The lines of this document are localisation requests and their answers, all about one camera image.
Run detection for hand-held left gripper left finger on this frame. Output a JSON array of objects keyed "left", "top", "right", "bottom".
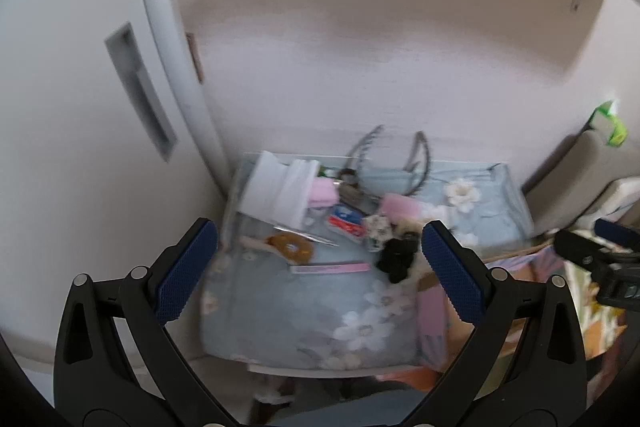
[{"left": 52, "top": 217, "right": 236, "bottom": 427}]

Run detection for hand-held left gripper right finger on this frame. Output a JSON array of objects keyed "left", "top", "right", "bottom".
[{"left": 400, "top": 221, "right": 589, "bottom": 427}]

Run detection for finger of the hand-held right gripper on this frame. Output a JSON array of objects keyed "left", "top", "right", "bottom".
[
  {"left": 594, "top": 218, "right": 640, "bottom": 254},
  {"left": 554, "top": 229, "right": 615, "bottom": 269}
]

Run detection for blue woven headband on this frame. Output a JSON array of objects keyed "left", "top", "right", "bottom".
[{"left": 345, "top": 124, "right": 434, "bottom": 198}]

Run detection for black scrunchie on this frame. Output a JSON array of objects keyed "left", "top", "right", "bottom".
[{"left": 375, "top": 232, "right": 426, "bottom": 284}]

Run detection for white patterned scrunchie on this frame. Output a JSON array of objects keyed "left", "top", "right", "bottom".
[{"left": 362, "top": 214, "right": 396, "bottom": 253}]

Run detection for blue floral cloth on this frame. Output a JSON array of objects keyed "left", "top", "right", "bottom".
[{"left": 200, "top": 153, "right": 534, "bottom": 371}]

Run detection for green plastic item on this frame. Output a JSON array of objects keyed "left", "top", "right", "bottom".
[{"left": 587, "top": 99, "right": 629, "bottom": 147}]

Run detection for white paper sheet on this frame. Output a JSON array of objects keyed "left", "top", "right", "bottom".
[{"left": 239, "top": 151, "right": 289, "bottom": 221}]

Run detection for red and blue packet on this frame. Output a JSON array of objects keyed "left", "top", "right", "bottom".
[{"left": 327, "top": 202, "right": 366, "bottom": 238}]

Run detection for pink nail file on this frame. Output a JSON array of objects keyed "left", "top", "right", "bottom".
[{"left": 290, "top": 261, "right": 372, "bottom": 276}]

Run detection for metal tweezers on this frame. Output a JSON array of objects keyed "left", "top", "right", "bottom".
[{"left": 272, "top": 222, "right": 341, "bottom": 248}]

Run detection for white tissue pack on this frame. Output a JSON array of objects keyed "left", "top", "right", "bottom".
[{"left": 275, "top": 158, "right": 321, "bottom": 231}]

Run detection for white door with recessed handle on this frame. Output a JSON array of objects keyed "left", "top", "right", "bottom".
[{"left": 0, "top": 0, "right": 232, "bottom": 389}]

